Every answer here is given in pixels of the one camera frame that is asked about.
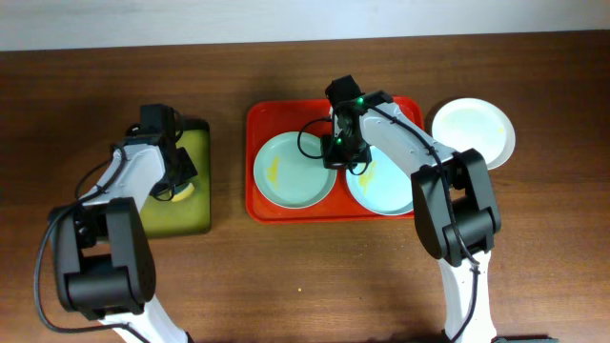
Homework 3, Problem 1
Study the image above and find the green yellow sponge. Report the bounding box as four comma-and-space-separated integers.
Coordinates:
171, 182, 195, 202

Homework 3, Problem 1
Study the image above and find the light green plate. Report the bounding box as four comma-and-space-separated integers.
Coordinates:
253, 131, 337, 210

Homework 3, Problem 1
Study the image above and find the white plate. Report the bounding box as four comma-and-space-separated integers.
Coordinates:
428, 97, 517, 170

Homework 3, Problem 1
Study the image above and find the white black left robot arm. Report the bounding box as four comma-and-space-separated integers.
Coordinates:
37, 130, 192, 342

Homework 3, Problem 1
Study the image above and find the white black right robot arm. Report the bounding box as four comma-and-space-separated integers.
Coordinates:
326, 91, 501, 342

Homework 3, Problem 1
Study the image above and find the black sponge tray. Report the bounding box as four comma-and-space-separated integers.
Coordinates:
140, 118, 211, 238

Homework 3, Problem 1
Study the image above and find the red plastic tray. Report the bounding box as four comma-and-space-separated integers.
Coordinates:
245, 99, 414, 224

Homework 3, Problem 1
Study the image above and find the light blue plate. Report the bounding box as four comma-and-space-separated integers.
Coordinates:
346, 147, 414, 216

